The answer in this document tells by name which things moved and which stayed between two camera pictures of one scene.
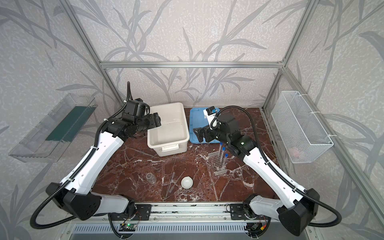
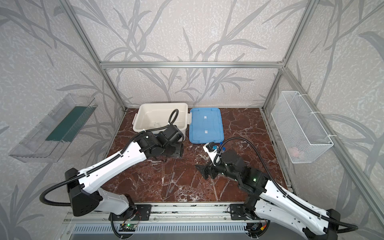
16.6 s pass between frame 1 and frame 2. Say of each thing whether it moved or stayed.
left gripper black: moved
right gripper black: moved
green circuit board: stayed
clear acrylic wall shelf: stayed
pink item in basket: stayed
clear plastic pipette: stayed
